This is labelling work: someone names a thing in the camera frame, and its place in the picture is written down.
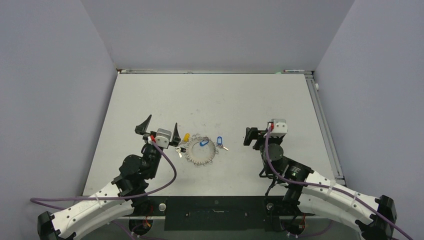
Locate perforated metal keyring disc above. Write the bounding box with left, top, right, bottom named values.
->
left=175, top=133, right=219, bottom=167

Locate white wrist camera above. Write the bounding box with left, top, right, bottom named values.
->
left=147, top=128, right=172, bottom=149
left=267, top=118, right=288, bottom=138

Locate aluminium frame rail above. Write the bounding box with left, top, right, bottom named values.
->
left=304, top=71, right=346, bottom=186

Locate blue key tag on disc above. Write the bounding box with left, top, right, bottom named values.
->
left=199, top=140, right=209, bottom=147

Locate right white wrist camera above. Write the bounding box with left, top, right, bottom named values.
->
left=267, top=118, right=288, bottom=138

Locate purple cable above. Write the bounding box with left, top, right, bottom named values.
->
left=29, top=135, right=178, bottom=240
left=264, top=127, right=415, bottom=240

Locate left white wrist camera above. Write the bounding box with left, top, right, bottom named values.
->
left=147, top=128, right=172, bottom=149

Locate yellow key tag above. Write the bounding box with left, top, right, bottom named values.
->
left=182, top=133, right=190, bottom=143

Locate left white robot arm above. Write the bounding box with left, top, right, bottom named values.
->
left=37, top=116, right=181, bottom=240

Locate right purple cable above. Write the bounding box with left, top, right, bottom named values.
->
left=264, top=127, right=415, bottom=240

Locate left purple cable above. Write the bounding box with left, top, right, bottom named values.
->
left=29, top=135, right=178, bottom=240

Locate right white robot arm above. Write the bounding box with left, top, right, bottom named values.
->
left=243, top=122, right=397, bottom=240

